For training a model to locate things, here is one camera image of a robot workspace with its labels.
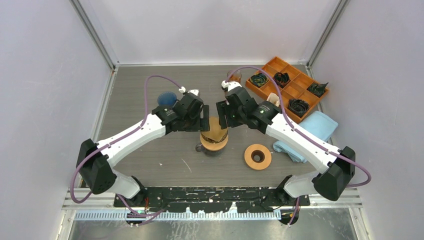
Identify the brown paper coffee filter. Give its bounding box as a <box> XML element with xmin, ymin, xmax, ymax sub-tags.
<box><xmin>201</xmin><ymin>116</ymin><xmax>228</xmax><ymax>141</ymax></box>

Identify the wooden dripper ring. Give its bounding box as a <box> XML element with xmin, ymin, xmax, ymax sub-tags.
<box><xmin>244</xmin><ymin>144</ymin><xmax>273</xmax><ymax>171</ymax></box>
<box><xmin>199</xmin><ymin>135</ymin><xmax>229</xmax><ymax>152</ymax></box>

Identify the grey glass coffee server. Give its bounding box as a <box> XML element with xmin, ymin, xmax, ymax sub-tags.
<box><xmin>195</xmin><ymin>143</ymin><xmax>225</xmax><ymax>157</ymax></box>

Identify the amber glass carafe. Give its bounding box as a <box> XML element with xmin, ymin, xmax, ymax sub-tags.
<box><xmin>227</xmin><ymin>70</ymin><xmax>242</xmax><ymax>84</ymax></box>

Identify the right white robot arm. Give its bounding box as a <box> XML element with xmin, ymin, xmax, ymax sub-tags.
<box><xmin>216</xmin><ymin>84</ymin><xmax>355</xmax><ymax>206</ymax></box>

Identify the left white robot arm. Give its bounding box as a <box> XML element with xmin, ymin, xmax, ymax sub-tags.
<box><xmin>76</xmin><ymin>91</ymin><xmax>210</xmax><ymax>207</ymax></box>

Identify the blue glass dripper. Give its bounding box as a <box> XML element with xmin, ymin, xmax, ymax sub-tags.
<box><xmin>157</xmin><ymin>91</ymin><xmax>178</xmax><ymax>107</ymax></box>

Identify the orange coffee filter box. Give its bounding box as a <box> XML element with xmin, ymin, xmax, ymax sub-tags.
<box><xmin>266</xmin><ymin>92</ymin><xmax>281</xmax><ymax>107</ymax></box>

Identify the dark folded item back left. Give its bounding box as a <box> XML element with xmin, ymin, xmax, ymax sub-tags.
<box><xmin>249</xmin><ymin>73</ymin><xmax>268</xmax><ymax>88</ymax></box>

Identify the dark folded item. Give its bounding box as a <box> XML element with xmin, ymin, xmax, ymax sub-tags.
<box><xmin>249</xmin><ymin>73</ymin><xmax>268</xmax><ymax>88</ymax></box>
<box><xmin>288</xmin><ymin>98</ymin><xmax>310</xmax><ymax>118</ymax></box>
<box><xmin>273</xmin><ymin>72</ymin><xmax>290</xmax><ymax>88</ymax></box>
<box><xmin>307</xmin><ymin>82</ymin><xmax>329</xmax><ymax>98</ymax></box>

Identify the dark folded item back middle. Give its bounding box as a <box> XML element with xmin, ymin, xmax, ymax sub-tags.
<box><xmin>273</xmin><ymin>72</ymin><xmax>290</xmax><ymax>88</ymax></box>

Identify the dark folded item front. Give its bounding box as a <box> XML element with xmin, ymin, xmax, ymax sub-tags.
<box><xmin>288</xmin><ymin>98</ymin><xmax>310</xmax><ymax>118</ymax></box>

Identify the orange compartment tray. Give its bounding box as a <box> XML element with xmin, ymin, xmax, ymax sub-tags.
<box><xmin>245</xmin><ymin>56</ymin><xmax>330</xmax><ymax>124</ymax></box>

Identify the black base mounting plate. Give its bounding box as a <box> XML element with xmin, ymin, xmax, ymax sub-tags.
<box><xmin>128</xmin><ymin>186</ymin><xmax>296</xmax><ymax>213</ymax></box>

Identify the dark folded item right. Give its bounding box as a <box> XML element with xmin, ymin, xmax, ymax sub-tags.
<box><xmin>307</xmin><ymin>82</ymin><xmax>329</xmax><ymax>98</ymax></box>

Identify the light blue cloth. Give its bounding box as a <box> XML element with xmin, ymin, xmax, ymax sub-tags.
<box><xmin>272</xmin><ymin>111</ymin><xmax>339</xmax><ymax>163</ymax></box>

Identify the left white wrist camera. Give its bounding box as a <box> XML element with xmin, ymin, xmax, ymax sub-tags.
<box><xmin>178</xmin><ymin>86</ymin><xmax>200</xmax><ymax>97</ymax></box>

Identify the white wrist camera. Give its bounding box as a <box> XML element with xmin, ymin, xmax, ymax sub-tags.
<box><xmin>221</xmin><ymin>80</ymin><xmax>242</xmax><ymax>92</ymax></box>
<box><xmin>178</xmin><ymin>86</ymin><xmax>200</xmax><ymax>97</ymax></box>

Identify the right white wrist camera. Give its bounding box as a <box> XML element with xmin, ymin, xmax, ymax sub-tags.
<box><xmin>221</xmin><ymin>80</ymin><xmax>242</xmax><ymax>92</ymax></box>

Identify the white slotted cable duct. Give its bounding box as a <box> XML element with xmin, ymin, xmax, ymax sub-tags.
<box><xmin>74</xmin><ymin>209</ymin><xmax>282</xmax><ymax>221</ymax></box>

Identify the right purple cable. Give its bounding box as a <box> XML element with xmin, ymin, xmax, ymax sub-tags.
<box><xmin>225</xmin><ymin>66</ymin><xmax>373</xmax><ymax>229</ymax></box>

